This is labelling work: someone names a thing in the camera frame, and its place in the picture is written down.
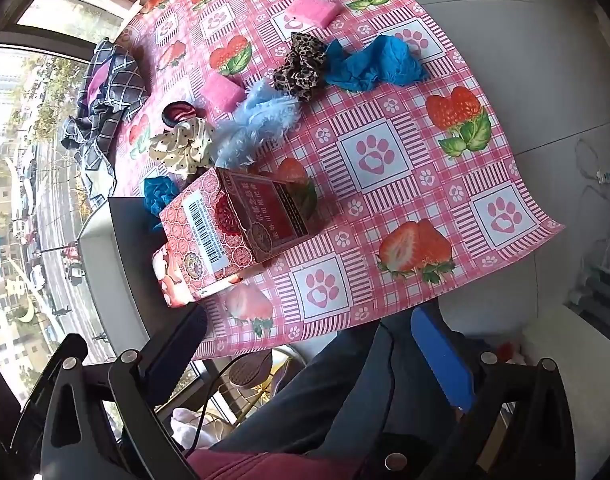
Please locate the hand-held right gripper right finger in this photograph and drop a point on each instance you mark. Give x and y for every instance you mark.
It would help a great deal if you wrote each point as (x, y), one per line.
(447, 360)

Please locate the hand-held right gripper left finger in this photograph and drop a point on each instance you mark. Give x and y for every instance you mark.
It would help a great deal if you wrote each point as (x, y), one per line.
(177, 347)

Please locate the white printed food packet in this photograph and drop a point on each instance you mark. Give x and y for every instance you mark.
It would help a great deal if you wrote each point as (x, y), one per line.
(235, 230)

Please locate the dark red striped scrunchie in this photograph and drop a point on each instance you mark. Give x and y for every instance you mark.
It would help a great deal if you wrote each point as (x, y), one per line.
(177, 111)

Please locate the leopard print scrunchie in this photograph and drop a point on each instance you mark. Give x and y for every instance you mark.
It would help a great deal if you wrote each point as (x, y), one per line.
(300, 66)

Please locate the person's maroon top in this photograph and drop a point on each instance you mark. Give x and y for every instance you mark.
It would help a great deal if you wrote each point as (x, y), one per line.
(245, 465)

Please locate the small blue crumpled cloth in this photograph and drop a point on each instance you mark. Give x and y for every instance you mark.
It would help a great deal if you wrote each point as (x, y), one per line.
(160, 195)

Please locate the cream polka dot scrunchie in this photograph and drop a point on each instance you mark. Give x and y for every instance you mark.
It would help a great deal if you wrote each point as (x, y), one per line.
(182, 147)

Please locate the pink strawberry printed tablecloth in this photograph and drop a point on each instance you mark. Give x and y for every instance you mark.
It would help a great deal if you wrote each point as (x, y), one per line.
(385, 160)

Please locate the light blue fluffy cloth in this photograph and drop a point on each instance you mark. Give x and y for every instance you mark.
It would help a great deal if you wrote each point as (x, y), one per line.
(255, 125)

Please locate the dark plaid cloth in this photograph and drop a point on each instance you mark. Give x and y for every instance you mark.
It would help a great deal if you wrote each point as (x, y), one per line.
(105, 105)

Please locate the pink sponge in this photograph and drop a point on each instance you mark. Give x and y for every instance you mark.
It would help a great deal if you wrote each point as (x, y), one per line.
(222, 91)
(312, 12)

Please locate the large blue crumpled cloth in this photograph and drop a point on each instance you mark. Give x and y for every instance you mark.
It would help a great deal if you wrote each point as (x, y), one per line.
(375, 66)

